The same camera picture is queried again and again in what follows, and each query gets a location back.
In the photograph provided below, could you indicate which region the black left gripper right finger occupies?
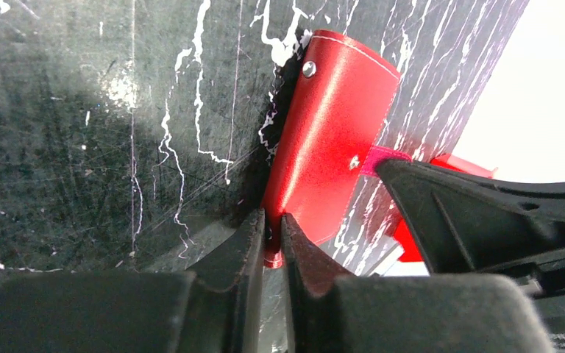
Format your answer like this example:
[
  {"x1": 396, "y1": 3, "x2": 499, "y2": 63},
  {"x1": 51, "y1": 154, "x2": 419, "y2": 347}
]
[{"x1": 280, "y1": 215, "x2": 554, "y2": 352}]

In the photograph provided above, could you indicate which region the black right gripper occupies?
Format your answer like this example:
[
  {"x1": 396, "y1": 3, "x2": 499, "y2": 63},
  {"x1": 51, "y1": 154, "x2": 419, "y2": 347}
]
[{"x1": 376, "y1": 159, "x2": 565, "y2": 352}]

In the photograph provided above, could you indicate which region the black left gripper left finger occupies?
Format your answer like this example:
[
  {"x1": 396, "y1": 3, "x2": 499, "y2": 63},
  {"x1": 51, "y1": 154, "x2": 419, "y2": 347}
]
[{"x1": 0, "y1": 210, "x2": 266, "y2": 352}]

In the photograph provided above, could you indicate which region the red leather card holder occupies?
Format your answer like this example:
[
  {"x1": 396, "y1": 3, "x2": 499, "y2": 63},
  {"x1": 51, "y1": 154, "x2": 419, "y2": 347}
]
[{"x1": 262, "y1": 29, "x2": 400, "y2": 268}]

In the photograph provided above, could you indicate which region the red plastic bin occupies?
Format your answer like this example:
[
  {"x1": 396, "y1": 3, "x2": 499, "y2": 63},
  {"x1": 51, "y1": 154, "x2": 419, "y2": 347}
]
[{"x1": 392, "y1": 153, "x2": 499, "y2": 264}]

